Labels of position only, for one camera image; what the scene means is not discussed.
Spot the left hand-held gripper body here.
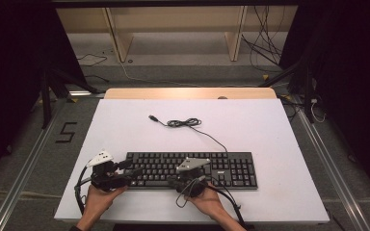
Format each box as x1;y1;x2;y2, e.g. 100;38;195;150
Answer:
86;149;131;193

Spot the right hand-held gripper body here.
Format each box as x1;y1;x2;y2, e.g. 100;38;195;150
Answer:
173;156;212;198

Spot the black computer keyboard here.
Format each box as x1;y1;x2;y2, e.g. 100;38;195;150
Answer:
124;151;259;191

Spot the person's left hand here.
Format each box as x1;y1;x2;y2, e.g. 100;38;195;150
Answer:
82;184;128;226

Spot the person's right hand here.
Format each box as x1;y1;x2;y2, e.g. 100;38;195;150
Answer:
185;183;229;223

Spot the short silver metal bar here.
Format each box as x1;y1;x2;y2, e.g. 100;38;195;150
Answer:
68;90;106;97

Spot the black metal stand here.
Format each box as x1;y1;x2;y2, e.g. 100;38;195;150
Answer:
39;66;101;130
257;47;316;125

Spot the dark curtain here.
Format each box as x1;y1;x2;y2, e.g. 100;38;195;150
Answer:
0;0;88;186
277;0;370;206

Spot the light wooden shelf unit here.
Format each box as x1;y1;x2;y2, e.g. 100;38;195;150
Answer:
55;5;299;64

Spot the thin grey cable loop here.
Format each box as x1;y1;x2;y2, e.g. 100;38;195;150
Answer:
174;175;206;209

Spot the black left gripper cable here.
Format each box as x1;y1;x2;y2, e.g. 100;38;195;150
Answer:
73;165;94;217

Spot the black keyboard cable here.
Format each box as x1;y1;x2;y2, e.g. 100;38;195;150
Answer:
147;115;229;154

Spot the aluminium floor rail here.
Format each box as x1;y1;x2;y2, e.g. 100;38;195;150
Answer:
292;95;370;231
0;110;64;231

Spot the black floor cable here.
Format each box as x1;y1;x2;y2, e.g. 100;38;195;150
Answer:
83;74;111;84
76;53;109;68

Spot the bundle of black floor cables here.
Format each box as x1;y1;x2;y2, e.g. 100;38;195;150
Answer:
240;5;291;74

